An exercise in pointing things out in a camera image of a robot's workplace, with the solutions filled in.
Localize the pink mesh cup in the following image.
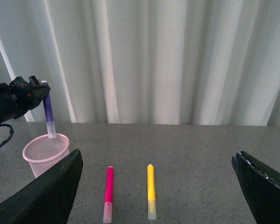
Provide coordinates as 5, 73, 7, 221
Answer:
22, 133, 70, 178

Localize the white curtain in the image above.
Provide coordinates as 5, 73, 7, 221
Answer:
0, 0, 280, 126

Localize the yellow pen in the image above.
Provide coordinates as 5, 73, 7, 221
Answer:
147, 164, 156, 220

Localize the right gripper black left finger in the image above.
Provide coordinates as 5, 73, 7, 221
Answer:
0, 149, 82, 224

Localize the purple pen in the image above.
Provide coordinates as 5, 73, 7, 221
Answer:
43, 93, 56, 139

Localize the pink pen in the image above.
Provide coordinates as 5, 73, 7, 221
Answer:
103, 166, 114, 224

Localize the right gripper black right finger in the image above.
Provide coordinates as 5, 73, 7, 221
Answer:
231, 151, 280, 224

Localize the black cable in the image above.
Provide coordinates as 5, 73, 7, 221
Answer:
0, 123, 14, 154

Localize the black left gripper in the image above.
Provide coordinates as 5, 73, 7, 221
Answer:
0, 76, 50, 124

